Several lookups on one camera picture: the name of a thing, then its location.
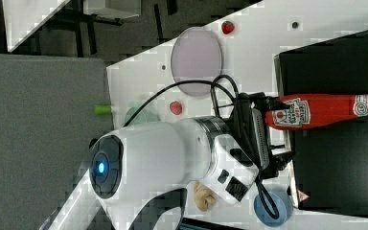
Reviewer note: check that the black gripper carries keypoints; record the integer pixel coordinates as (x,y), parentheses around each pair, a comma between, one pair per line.
(249,128)

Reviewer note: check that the red plush ketchup bottle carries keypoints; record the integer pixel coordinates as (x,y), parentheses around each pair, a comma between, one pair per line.
(306,111)

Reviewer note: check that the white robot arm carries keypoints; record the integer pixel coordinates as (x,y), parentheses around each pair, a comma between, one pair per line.
(139,174)

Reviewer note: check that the black toaster oven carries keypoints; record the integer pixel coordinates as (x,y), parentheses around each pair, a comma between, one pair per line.
(329,171)

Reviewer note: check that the pink strawberry toy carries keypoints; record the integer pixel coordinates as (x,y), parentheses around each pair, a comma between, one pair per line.
(176,108)

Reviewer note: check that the blue bowl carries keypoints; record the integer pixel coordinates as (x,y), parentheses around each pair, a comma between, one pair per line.
(264,209)

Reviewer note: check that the pink round plate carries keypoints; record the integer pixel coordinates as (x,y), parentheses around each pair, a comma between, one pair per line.
(196,56)

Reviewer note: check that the tan plush croissant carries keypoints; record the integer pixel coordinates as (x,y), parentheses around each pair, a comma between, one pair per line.
(204,197)

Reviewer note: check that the red strawberry toy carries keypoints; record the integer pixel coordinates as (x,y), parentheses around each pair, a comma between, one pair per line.
(227,27)

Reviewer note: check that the green perforated tray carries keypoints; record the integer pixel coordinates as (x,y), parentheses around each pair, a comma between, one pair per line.
(144,116)

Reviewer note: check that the green marker cap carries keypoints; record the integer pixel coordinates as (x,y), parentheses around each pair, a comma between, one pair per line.
(102,109)

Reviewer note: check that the grey foam board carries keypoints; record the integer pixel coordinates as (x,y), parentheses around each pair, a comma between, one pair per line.
(47,122)

